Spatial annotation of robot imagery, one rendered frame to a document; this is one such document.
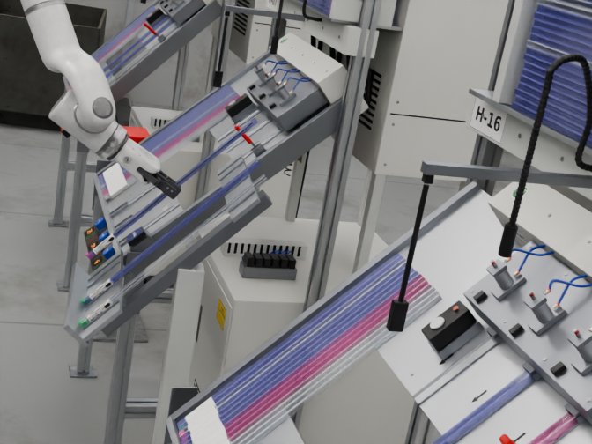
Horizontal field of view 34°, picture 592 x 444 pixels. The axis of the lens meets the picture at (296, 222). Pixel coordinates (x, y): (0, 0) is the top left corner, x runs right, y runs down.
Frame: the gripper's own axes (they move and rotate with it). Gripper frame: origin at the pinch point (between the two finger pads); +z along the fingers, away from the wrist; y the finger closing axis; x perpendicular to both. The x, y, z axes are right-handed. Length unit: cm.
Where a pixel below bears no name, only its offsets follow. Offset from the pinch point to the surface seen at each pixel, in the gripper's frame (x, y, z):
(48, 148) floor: 108, 362, 12
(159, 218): 14.5, 28.1, 9.7
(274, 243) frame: 6, 56, 48
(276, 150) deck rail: -19.8, 21.6, 19.4
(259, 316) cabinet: 18, 22, 47
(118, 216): 26, 46, 5
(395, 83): -53, 25, 33
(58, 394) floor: 94, 73, 34
